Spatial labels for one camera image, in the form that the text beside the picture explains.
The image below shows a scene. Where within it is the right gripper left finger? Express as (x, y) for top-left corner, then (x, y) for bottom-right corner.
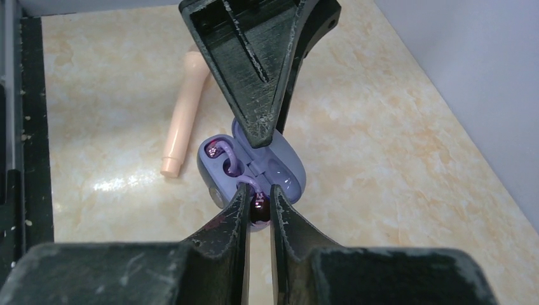
(1, 184), (250, 304)

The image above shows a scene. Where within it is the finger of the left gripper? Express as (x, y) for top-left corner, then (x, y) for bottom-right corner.
(276, 0), (341, 133)
(179, 1), (317, 148)

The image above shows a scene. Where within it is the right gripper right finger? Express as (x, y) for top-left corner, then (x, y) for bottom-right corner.
(270, 185), (498, 304)

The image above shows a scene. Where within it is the purple earbud pair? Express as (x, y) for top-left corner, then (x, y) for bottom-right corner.
(238, 175), (271, 230)
(204, 140), (245, 178)

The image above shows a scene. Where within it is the grey earbud charging case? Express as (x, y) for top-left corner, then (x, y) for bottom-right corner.
(196, 119), (306, 209)

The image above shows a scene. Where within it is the pink tapered wooden leg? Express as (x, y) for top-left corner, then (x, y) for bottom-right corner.
(160, 50), (210, 178)

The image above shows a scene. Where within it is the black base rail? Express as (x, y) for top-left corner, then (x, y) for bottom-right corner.
(1, 17), (54, 282)

